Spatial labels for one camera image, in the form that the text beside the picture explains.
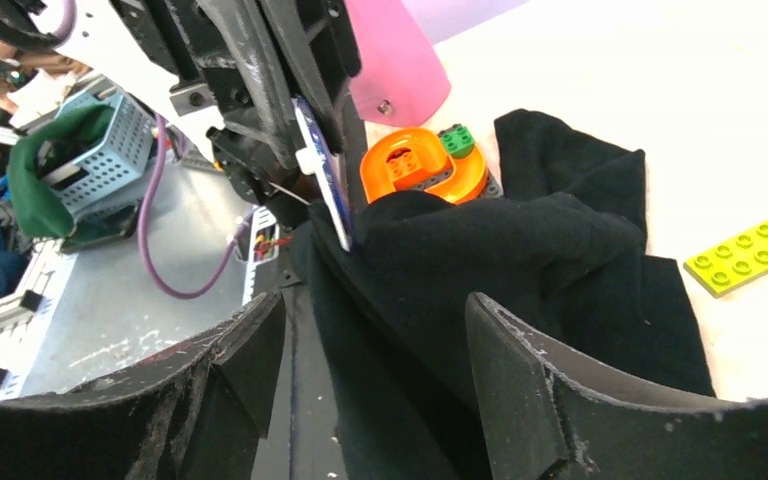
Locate green lego brick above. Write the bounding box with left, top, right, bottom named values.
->
left=438, top=124, right=475, bottom=159

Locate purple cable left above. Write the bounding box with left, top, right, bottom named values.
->
left=135, top=112, right=256, bottom=301

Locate lime green lego plate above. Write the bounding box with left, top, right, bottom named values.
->
left=683, top=219, right=768, bottom=298

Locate orange curved toy piece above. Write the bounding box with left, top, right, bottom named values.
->
left=359, top=127, right=490, bottom=204

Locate black garment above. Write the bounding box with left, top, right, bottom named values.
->
left=291, top=109, right=715, bottom=479

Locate perforated blue grey box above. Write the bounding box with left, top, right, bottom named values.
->
left=6, top=91, right=155, bottom=250

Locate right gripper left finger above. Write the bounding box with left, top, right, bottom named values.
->
left=0, top=293, right=285, bottom=479

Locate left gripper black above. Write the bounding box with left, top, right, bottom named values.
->
left=111, top=1, right=367, bottom=213

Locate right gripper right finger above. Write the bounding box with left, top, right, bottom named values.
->
left=465, top=293, right=768, bottom=479

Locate pink plastic piece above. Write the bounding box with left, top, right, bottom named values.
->
left=345, top=0, right=451, bottom=128

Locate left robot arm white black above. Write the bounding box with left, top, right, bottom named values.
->
left=0, top=1, right=366, bottom=226

